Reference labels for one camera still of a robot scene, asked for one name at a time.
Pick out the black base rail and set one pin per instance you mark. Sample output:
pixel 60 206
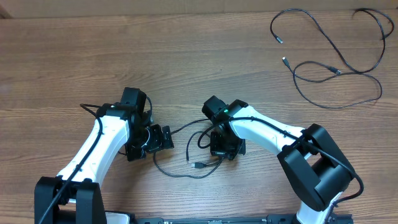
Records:
pixel 217 220

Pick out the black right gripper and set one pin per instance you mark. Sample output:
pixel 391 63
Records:
pixel 222 152

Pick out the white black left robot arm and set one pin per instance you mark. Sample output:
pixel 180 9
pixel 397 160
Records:
pixel 74 194

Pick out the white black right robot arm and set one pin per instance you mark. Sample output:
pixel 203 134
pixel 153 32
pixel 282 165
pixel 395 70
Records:
pixel 315 166

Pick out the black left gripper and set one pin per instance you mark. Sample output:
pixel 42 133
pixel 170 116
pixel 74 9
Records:
pixel 159 142

